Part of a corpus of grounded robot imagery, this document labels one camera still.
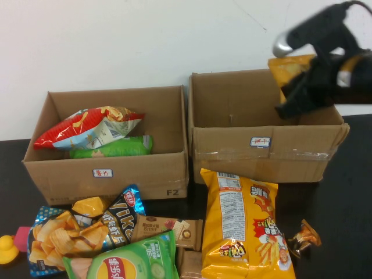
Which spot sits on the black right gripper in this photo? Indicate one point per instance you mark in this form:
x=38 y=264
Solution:
x=348 y=87

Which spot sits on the yellow snack packet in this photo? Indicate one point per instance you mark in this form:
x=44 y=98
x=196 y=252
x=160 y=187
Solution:
x=286 y=71

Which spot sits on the small orange brown snack packet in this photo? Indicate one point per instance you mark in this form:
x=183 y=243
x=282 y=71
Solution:
x=305 y=236

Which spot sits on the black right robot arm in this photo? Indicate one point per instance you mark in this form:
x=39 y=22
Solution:
x=319 y=29

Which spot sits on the large yellow fries snack bag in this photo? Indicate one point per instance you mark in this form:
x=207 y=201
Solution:
x=232 y=221

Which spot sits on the small yellow snack bag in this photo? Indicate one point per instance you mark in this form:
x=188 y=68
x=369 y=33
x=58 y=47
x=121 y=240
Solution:
x=87 y=205

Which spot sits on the taped cardboard box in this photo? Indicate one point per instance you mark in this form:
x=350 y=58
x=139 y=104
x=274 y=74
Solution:
x=232 y=162

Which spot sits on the cardboard box with F2 print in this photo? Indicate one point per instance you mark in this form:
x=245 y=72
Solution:
x=145 y=174

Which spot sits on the green chips bag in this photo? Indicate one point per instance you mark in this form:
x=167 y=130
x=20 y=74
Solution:
x=122 y=148

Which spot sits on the brown soda cracker packet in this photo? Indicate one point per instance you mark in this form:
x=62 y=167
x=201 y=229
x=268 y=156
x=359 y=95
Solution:
x=162 y=228

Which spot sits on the plain brown cracker packet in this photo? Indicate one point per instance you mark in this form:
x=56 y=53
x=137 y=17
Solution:
x=190 y=261

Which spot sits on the red potato chips bag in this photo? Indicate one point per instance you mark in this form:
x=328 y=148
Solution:
x=75 y=128

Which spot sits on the green cucumber Lays bag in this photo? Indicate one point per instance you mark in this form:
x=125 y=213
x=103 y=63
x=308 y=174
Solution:
x=130 y=261

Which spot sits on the blue ridged chips bag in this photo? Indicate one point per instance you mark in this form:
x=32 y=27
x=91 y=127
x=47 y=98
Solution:
x=55 y=238

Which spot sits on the pink block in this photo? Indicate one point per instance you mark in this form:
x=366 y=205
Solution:
x=22 y=236

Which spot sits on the yellow rubber duck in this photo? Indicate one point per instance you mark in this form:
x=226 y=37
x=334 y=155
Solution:
x=7 y=250

